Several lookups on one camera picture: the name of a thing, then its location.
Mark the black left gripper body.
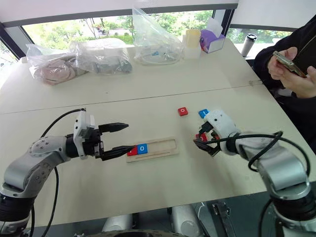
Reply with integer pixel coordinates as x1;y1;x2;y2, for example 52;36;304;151
82;127;105;158

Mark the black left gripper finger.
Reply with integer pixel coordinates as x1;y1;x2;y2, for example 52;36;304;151
98;122;130;134
101;145;135;162

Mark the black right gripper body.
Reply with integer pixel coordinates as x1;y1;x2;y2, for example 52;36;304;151
199;122;223;158

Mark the smartphone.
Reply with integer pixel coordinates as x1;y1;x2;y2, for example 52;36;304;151
272;50;308;79

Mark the blue letter O block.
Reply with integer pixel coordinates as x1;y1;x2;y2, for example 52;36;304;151
136;143;149;156

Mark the long wooden letter tray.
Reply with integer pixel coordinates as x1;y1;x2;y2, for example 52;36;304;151
126;137;180;164

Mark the silver rounded robot body part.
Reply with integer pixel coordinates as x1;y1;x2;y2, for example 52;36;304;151
171;204;201;237
101;214;133;233

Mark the person's right hand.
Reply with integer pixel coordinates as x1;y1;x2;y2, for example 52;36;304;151
267;46;300;81

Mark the person's left hand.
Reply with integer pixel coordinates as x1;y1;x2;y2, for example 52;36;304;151
279;65;316;99

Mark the plastic bag with grey contents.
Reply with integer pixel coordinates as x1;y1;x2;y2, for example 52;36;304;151
70;40;133;76

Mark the plastic bag with pink contents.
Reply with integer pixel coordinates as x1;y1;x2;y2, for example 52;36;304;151
25;43;87;86

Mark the purple tissue box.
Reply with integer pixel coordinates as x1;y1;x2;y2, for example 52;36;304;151
199;17;227;54

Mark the tall clear plastic bag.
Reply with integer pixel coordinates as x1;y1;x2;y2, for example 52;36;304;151
132;6;185;66

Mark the person's black clothed body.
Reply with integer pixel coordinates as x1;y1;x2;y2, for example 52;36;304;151
253;14;316;151

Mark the white bottle with black lid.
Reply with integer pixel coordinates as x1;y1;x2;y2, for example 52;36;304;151
241;33;258;58

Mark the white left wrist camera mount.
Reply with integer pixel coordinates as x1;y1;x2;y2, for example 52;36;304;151
73;110;96;160

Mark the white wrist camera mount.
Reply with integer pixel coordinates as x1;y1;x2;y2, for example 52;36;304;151
204;109;240;157
73;110;96;160

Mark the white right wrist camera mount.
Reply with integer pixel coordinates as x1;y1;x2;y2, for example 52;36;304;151
204;109;240;157

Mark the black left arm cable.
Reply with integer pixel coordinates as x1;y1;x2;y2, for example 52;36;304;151
29;108;87;237

